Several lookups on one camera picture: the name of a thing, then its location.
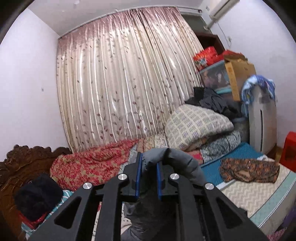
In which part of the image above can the dark wooden cabinet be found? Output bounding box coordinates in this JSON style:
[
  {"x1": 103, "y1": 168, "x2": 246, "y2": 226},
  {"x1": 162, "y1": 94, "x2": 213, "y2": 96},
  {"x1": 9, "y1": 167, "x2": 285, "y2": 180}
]
[{"x1": 195, "y1": 32, "x2": 225, "y2": 55}]

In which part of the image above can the white wall air conditioner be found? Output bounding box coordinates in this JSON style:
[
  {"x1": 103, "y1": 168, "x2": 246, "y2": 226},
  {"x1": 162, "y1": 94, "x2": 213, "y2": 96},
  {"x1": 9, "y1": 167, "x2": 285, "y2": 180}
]
[{"x1": 209, "y1": 0, "x2": 240, "y2": 20}]

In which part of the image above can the black clothes pile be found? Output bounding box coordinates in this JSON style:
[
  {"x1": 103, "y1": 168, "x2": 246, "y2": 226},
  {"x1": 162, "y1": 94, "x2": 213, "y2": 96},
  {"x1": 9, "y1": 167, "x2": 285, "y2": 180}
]
[{"x1": 185, "y1": 87, "x2": 243, "y2": 120}]

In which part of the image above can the brown cardboard box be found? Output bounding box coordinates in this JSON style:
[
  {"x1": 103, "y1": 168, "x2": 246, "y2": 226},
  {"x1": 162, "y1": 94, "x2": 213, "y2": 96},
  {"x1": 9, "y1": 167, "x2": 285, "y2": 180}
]
[{"x1": 225, "y1": 58, "x2": 256, "y2": 101}]

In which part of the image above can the white air purifier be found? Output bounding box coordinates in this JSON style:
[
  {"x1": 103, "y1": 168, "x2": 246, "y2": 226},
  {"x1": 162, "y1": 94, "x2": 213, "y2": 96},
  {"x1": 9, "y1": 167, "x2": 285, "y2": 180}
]
[{"x1": 248, "y1": 85, "x2": 277, "y2": 154}]

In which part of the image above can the white purple-dashed folded duvet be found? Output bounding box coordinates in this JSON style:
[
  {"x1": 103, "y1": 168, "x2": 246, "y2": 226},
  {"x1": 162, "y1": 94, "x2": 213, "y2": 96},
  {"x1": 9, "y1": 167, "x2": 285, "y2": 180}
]
[{"x1": 165, "y1": 104, "x2": 234, "y2": 151}]

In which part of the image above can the teal grid blanket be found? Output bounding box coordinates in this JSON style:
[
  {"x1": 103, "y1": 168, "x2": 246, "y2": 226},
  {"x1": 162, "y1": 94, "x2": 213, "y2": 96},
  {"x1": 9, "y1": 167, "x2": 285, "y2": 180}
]
[{"x1": 200, "y1": 141, "x2": 265, "y2": 187}]

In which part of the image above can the clear plastic storage bin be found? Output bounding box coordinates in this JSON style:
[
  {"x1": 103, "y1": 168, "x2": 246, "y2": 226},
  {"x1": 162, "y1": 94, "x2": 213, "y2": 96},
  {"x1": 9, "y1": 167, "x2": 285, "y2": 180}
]
[{"x1": 199, "y1": 60, "x2": 231, "y2": 94}]

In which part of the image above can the black garment on headboard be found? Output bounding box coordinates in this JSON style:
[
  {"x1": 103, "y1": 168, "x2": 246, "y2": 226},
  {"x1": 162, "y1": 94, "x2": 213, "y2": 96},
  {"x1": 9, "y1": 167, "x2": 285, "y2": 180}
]
[{"x1": 15, "y1": 173, "x2": 63, "y2": 221}]

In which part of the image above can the blue white patterned quilt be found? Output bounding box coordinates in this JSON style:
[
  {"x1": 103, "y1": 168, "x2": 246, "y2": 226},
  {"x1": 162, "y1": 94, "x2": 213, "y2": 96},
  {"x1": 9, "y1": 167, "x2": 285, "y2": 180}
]
[{"x1": 186, "y1": 131, "x2": 241, "y2": 165}]

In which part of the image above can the pink leaf-pattern curtain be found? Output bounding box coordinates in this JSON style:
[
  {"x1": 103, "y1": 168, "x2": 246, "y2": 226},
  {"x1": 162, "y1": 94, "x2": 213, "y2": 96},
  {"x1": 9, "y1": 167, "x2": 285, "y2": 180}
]
[{"x1": 57, "y1": 6, "x2": 203, "y2": 152}]

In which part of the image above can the brown patterned garment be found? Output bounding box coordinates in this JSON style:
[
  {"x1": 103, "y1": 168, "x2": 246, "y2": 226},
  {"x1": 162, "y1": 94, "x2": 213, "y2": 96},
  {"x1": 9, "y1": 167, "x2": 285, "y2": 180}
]
[{"x1": 219, "y1": 158, "x2": 280, "y2": 183}]

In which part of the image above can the grey puffer down jacket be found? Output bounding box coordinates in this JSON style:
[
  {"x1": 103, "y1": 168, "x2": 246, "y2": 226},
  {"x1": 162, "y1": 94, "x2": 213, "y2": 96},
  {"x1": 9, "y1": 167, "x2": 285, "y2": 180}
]
[{"x1": 121, "y1": 148, "x2": 206, "y2": 240}]

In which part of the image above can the carved dark wooden headboard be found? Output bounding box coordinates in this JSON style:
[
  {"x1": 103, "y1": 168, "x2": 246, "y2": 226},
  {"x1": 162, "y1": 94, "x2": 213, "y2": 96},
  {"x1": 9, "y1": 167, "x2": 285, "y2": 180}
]
[{"x1": 1, "y1": 145, "x2": 72, "y2": 240}]

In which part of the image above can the red floral quilt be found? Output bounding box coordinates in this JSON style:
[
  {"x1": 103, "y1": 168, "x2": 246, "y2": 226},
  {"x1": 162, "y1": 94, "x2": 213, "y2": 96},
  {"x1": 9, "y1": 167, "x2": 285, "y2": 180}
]
[{"x1": 50, "y1": 139, "x2": 138, "y2": 191}]

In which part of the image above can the red plastic box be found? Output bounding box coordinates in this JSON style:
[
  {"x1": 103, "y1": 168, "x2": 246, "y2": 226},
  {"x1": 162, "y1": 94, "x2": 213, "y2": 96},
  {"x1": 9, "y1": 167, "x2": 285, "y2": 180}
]
[{"x1": 280, "y1": 132, "x2": 296, "y2": 172}]

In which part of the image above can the red snack package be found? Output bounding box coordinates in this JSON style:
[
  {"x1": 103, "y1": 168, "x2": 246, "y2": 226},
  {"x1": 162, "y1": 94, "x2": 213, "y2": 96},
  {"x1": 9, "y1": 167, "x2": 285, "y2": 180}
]
[{"x1": 193, "y1": 46, "x2": 218, "y2": 71}]

